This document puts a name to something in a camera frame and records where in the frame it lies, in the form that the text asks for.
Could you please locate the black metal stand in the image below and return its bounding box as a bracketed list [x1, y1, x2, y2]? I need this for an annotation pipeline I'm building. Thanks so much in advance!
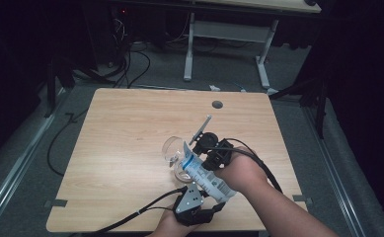
[43, 53, 116, 119]
[268, 74, 330, 140]

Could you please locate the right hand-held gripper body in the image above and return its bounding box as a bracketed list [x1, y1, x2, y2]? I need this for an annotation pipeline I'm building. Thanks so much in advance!
[189, 115, 236, 163]

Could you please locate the long black floor cable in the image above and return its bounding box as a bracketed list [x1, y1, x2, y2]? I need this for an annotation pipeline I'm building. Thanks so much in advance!
[46, 108, 92, 178]

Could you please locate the white and blue pouch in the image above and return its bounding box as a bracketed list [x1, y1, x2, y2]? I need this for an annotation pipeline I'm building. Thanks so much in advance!
[181, 141, 239, 203]

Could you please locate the grey tape strip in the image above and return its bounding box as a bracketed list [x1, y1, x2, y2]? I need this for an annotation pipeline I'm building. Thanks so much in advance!
[43, 198, 68, 209]
[291, 194, 314, 204]

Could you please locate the clear glass jar with lid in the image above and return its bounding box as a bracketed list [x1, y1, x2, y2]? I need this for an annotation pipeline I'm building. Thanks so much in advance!
[161, 135, 194, 184]

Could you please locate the person's right hand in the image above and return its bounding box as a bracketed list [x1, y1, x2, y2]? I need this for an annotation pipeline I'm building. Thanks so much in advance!
[223, 145, 269, 195]

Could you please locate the hand-held gripper black cable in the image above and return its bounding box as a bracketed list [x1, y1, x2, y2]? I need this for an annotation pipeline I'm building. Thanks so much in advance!
[208, 137, 284, 195]
[94, 186, 188, 236]

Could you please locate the dark device with red light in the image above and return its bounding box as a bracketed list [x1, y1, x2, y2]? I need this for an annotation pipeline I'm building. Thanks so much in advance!
[109, 4, 130, 43]

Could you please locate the bundle of black cables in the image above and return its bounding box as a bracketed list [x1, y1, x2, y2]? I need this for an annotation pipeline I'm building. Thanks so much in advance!
[112, 18, 152, 89]

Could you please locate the left hand-held gripper black cable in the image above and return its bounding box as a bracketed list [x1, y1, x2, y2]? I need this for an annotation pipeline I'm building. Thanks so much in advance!
[94, 186, 188, 236]

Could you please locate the metal floor rail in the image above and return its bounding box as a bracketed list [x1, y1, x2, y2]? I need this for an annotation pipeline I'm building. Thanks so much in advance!
[301, 106, 367, 237]
[0, 87, 71, 229]

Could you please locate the right hand-held gripper black cable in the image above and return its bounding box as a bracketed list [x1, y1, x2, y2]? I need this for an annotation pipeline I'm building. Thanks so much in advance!
[208, 137, 284, 195]

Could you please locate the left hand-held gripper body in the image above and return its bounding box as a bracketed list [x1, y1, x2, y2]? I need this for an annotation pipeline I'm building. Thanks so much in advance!
[172, 182, 220, 228]

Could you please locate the desk with white legs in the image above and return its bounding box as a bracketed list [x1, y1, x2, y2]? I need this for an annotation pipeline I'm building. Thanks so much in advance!
[114, 0, 322, 97]

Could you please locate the person's left hand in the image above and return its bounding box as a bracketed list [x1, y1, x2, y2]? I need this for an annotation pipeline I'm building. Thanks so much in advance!
[147, 207, 199, 237]

